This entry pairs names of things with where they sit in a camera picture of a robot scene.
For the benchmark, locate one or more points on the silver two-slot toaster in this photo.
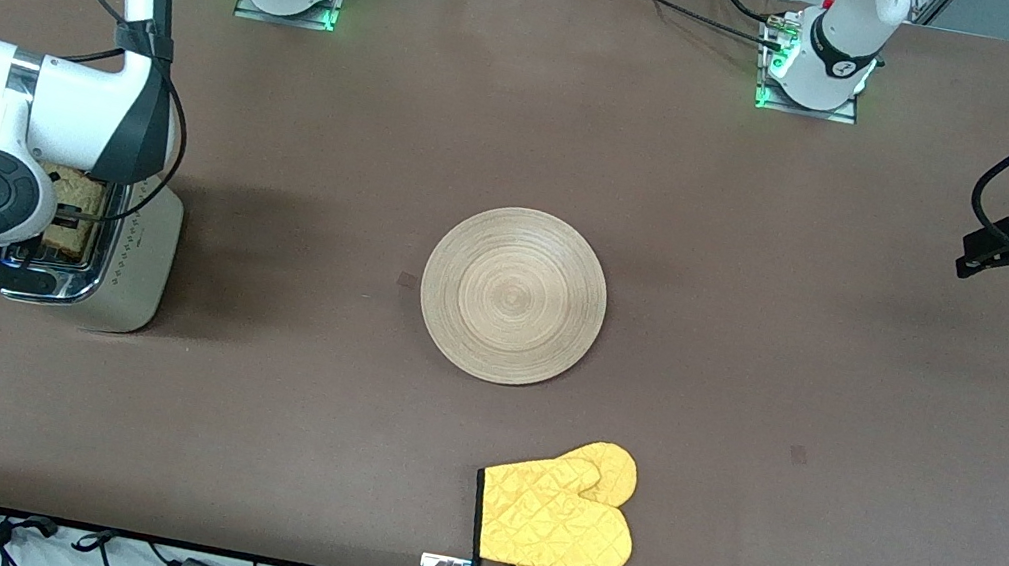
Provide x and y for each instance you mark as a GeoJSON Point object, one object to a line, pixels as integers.
{"type": "Point", "coordinates": [148, 267]}

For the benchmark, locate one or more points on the round light wooden plate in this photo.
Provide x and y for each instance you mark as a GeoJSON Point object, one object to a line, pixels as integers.
{"type": "Point", "coordinates": [512, 296]}

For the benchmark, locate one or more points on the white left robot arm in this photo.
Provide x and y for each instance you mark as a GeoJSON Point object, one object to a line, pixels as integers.
{"type": "Point", "coordinates": [841, 43]}

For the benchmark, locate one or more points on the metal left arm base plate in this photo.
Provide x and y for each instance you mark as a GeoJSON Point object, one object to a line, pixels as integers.
{"type": "Point", "coordinates": [845, 117]}

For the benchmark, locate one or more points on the slice of brown-crust bread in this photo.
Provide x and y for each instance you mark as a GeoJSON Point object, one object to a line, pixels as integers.
{"type": "Point", "coordinates": [79, 185]}

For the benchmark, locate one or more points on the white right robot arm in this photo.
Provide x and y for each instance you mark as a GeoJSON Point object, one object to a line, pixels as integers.
{"type": "Point", "coordinates": [46, 109]}

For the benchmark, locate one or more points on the yellow quilted oven mitt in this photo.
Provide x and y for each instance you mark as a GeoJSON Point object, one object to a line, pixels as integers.
{"type": "Point", "coordinates": [547, 523]}

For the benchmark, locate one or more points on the small brown tape square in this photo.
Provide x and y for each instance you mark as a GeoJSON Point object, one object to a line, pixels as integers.
{"type": "Point", "coordinates": [408, 280]}

